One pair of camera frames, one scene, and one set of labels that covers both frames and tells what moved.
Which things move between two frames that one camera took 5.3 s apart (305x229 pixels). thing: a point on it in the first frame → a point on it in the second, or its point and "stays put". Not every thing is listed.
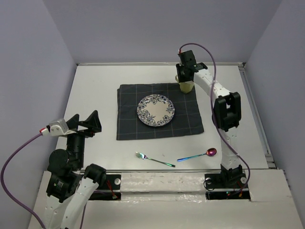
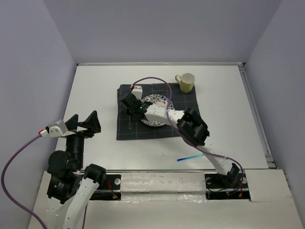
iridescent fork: x=144 y=157 → x=129 y=121
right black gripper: x=180 y=78 → x=128 y=111
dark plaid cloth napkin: x=187 y=119 stays put
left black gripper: x=93 y=121 stays put
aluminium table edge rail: x=236 y=64 stays put
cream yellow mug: x=186 y=87 stays put
